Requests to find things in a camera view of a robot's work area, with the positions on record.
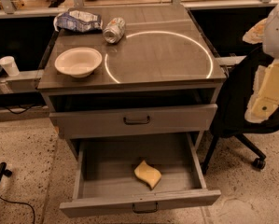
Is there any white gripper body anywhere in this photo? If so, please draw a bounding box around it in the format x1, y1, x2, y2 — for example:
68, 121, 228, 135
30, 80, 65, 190
243, 19, 266, 44

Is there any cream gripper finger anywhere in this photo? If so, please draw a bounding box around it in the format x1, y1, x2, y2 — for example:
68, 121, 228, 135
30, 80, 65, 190
244, 59, 279, 123

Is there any yellow sponge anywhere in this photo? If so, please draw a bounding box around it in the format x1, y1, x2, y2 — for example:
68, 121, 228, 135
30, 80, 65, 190
134, 161, 161, 189

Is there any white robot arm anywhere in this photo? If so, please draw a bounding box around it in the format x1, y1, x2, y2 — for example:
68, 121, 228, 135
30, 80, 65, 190
243, 3, 279, 123

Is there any grey drawer cabinet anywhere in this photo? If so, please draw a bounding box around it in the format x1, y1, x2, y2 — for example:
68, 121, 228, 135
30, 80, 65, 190
38, 5, 226, 154

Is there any open middle drawer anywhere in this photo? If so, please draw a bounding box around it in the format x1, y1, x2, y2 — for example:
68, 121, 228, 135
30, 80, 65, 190
60, 133, 221, 217

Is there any closed upper drawer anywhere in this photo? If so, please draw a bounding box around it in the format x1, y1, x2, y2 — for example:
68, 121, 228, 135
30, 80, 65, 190
50, 104, 217, 139

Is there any black office chair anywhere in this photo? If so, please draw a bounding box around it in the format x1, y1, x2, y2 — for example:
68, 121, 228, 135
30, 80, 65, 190
202, 45, 279, 175

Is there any crushed silver soda can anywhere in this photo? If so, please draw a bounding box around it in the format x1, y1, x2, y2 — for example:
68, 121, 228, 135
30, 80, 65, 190
103, 17, 126, 44

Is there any white bowl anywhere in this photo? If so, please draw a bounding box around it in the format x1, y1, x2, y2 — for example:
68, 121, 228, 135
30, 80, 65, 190
54, 48, 103, 77

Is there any blue white chip bag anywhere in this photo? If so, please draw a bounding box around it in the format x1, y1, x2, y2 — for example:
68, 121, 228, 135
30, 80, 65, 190
53, 10, 103, 33

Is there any white paper cup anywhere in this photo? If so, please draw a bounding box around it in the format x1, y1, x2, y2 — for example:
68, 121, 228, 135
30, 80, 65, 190
0, 56, 20, 77

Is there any black floor cable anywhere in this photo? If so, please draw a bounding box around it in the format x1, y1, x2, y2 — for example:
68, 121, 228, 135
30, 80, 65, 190
0, 161, 36, 224

